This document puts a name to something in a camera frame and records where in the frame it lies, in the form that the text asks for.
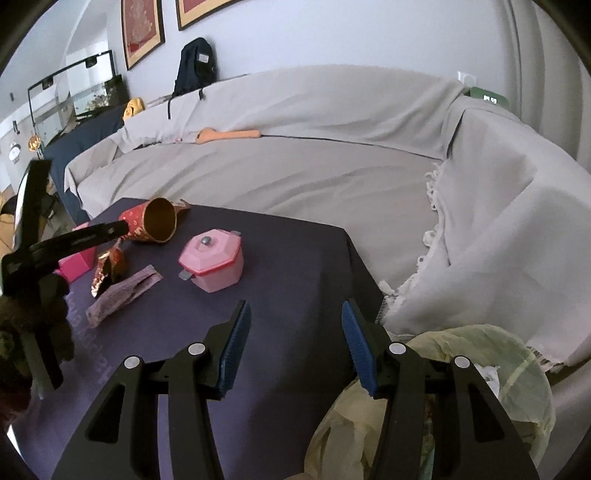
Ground pink pot-shaped box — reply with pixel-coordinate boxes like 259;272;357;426
178;227;245;293

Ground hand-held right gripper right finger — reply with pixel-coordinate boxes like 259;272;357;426
342;298;542;480

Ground green digital clock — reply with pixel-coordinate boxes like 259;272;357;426
464;88;509;108

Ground navy cloth covered cabinet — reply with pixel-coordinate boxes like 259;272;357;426
42;106;127;227

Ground white fringed blanket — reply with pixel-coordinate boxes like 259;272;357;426
379;95;591;374

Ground framed red figure artwork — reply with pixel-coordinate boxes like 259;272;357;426
121;0;166;71

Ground orange long-handled stick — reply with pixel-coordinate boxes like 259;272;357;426
195;128;262;145

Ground red paper cup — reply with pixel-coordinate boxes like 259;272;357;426
119;197;178;244

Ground red gold foil wrapper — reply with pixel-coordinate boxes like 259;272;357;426
90;237;126;298

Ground white pleated curtain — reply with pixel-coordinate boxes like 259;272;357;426
503;0;591;185

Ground long mauve wrapper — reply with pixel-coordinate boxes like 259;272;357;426
85;264;164;328

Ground yellow bean bag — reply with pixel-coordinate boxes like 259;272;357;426
0;194;19;250

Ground purple tablecloth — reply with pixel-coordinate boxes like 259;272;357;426
9;198;386;480

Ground black backpack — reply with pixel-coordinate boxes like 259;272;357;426
167;38;218;120

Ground bin with yellow bag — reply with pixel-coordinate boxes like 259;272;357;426
304;324;555;480

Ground person's left forearm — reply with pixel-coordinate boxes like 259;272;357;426
0;277;75;430

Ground framed red calligraphy artwork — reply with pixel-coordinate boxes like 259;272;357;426
175;0;245;31

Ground pink toy toaster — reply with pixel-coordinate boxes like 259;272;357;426
53;222;99;282

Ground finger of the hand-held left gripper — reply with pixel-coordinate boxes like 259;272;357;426
28;220;131;267
12;159;53;254

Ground grey covered sofa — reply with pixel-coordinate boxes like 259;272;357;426
64;65;591;384

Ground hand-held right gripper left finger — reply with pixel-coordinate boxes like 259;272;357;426
50;299;253;480

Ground glass fish tank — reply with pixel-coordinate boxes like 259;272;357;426
28;50;130;148

